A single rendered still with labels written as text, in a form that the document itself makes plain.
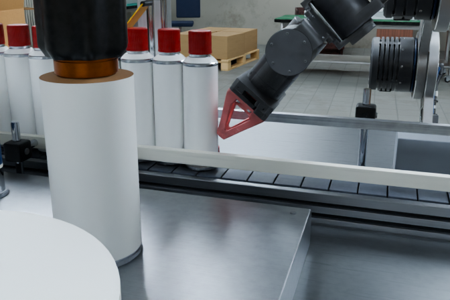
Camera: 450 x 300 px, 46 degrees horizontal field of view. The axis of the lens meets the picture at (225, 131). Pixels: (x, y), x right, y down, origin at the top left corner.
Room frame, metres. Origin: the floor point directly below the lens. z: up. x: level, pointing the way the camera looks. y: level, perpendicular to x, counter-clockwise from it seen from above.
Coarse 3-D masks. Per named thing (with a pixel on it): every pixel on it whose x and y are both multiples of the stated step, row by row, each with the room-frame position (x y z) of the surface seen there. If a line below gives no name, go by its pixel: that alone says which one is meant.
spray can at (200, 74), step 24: (192, 48) 0.75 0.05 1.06; (192, 72) 0.74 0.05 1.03; (216, 72) 0.75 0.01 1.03; (192, 96) 0.74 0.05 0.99; (216, 96) 0.75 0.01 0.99; (192, 120) 0.74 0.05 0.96; (216, 120) 0.75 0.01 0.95; (192, 144) 0.74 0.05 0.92; (216, 144) 0.75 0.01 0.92; (192, 168) 0.74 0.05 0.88
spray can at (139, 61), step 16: (128, 32) 0.79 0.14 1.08; (144, 32) 0.79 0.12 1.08; (128, 48) 0.79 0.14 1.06; (144, 48) 0.79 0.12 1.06; (128, 64) 0.78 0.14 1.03; (144, 64) 0.78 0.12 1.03; (144, 80) 0.78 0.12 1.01; (144, 96) 0.78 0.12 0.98; (144, 112) 0.78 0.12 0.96; (144, 128) 0.78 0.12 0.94; (144, 144) 0.78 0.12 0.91; (144, 160) 0.77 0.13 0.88
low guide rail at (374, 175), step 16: (160, 160) 0.74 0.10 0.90; (176, 160) 0.73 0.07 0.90; (192, 160) 0.72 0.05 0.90; (208, 160) 0.72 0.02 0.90; (224, 160) 0.71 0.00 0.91; (240, 160) 0.70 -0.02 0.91; (256, 160) 0.69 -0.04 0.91; (272, 160) 0.69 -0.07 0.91; (288, 160) 0.69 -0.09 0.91; (304, 176) 0.68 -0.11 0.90; (320, 176) 0.67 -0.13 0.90; (336, 176) 0.66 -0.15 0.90; (352, 176) 0.66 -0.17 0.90; (368, 176) 0.65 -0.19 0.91; (384, 176) 0.64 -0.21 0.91; (400, 176) 0.64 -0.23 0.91; (416, 176) 0.63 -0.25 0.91; (432, 176) 0.63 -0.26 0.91; (448, 176) 0.63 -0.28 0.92
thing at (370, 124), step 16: (240, 112) 0.78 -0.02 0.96; (272, 112) 0.77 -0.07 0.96; (288, 112) 0.77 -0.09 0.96; (352, 128) 0.73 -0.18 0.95; (368, 128) 0.72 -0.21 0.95; (384, 128) 0.72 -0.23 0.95; (400, 128) 0.71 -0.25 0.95; (416, 128) 0.71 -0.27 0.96; (432, 128) 0.70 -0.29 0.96; (448, 128) 0.69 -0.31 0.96
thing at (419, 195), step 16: (208, 176) 0.72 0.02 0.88; (224, 176) 0.72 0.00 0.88; (240, 176) 0.72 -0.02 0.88; (256, 176) 0.72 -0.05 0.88; (272, 176) 0.72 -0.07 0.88; (288, 176) 0.72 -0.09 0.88; (352, 192) 0.66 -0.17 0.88; (368, 192) 0.66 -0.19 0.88; (384, 192) 0.66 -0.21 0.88; (400, 192) 0.66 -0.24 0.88; (416, 192) 0.66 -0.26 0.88; (432, 192) 0.66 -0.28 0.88; (448, 192) 0.66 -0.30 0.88
